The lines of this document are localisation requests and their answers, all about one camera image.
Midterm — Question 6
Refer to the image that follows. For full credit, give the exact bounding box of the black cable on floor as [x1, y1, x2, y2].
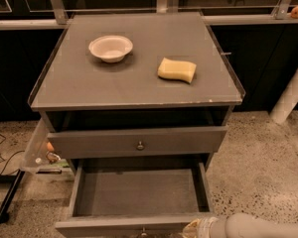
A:
[0, 127, 26, 177]

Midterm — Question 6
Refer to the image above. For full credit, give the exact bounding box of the white slanted pole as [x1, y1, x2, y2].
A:
[270, 68, 298, 124]

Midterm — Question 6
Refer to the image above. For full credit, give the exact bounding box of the white paper bowl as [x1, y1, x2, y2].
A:
[88, 36, 133, 63]

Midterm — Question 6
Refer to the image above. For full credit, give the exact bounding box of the black metal floor bar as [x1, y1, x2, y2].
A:
[0, 170, 25, 224]

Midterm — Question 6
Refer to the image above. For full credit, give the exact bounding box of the metal window frame rail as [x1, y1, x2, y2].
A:
[0, 0, 298, 30]

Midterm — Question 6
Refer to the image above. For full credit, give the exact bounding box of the grey wooden drawer cabinet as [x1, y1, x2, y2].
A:
[27, 11, 246, 171]

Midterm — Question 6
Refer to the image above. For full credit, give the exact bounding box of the lower drawer metal knob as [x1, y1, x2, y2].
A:
[137, 229, 149, 238]

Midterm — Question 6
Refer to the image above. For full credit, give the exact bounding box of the grey drawer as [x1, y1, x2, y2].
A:
[48, 126, 227, 159]
[56, 163, 216, 238]

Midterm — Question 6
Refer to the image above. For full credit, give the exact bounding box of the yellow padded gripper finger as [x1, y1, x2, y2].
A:
[182, 219, 201, 238]

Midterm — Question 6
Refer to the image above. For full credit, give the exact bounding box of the round metal drawer knob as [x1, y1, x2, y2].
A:
[136, 141, 145, 151]

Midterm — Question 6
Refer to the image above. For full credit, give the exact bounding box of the yellow sponge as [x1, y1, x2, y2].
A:
[157, 58, 197, 83]

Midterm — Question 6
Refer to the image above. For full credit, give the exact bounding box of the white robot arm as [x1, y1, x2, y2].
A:
[181, 213, 298, 238]

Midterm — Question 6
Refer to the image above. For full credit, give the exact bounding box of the clear plastic bin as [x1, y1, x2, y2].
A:
[21, 120, 73, 175]

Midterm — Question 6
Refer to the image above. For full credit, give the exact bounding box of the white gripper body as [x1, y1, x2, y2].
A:
[198, 217, 223, 238]

